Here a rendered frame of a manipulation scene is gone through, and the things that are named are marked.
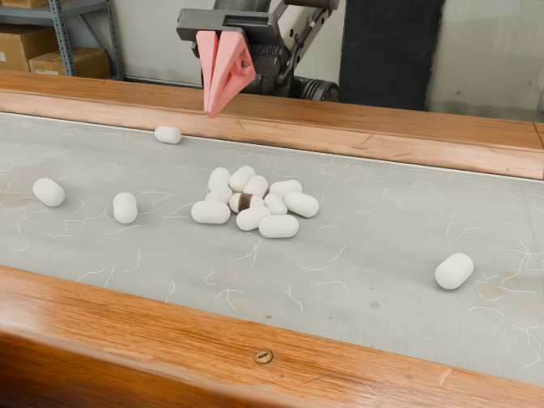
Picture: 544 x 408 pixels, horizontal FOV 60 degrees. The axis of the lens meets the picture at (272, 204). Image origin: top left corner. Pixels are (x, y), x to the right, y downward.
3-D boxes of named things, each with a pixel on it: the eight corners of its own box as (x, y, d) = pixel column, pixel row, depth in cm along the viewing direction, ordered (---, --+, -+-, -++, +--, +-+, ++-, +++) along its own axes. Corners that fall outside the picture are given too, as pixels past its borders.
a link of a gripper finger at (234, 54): (222, 98, 43) (247, 14, 46) (151, 91, 45) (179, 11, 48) (240, 134, 49) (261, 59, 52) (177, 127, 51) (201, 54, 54)
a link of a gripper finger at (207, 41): (247, 100, 42) (270, 16, 45) (174, 93, 44) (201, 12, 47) (262, 137, 49) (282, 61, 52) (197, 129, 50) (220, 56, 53)
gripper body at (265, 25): (271, 28, 45) (287, -32, 47) (173, 22, 48) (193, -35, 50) (282, 70, 51) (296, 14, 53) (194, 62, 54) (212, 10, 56)
